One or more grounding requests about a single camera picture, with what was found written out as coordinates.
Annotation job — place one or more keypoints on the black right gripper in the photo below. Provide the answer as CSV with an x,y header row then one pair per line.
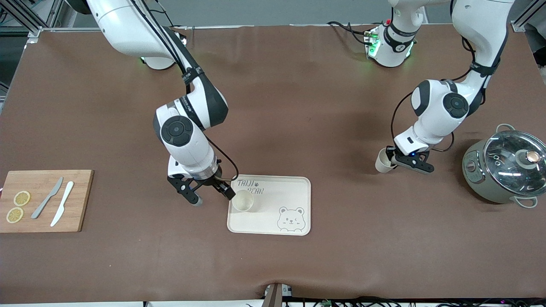
x,y
207,182

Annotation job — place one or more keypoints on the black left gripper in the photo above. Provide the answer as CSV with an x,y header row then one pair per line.
x,y
389,152

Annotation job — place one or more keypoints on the white IKEA cup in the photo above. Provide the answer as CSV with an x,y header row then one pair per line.
x,y
381,164
243,201

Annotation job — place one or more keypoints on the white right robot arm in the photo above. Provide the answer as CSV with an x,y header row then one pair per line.
x,y
187,145

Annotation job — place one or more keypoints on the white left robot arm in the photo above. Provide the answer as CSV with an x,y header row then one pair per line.
x,y
439,111

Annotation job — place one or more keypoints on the grey cooking pot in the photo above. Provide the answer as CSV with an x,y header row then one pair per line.
x,y
477,179

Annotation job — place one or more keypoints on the cream bear print tray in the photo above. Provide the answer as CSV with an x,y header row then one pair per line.
x,y
268,213

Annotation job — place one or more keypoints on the glass pot lid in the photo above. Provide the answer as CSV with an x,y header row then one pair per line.
x,y
507,170

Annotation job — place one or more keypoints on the wooden cutting board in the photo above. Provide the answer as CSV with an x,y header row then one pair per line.
x,y
76,213

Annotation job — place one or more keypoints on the white plastic knife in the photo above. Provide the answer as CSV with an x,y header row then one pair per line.
x,y
62,203

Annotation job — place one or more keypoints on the grey plastic knife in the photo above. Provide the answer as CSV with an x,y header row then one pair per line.
x,y
40,209

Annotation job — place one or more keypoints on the lemon slice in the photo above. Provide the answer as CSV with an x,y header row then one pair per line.
x,y
15,215
21,198

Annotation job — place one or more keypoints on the grey metal mounting bracket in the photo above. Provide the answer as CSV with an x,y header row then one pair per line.
x,y
273,296

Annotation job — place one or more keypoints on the aluminium frame profile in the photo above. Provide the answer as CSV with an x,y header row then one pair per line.
x,y
34,34
527,17

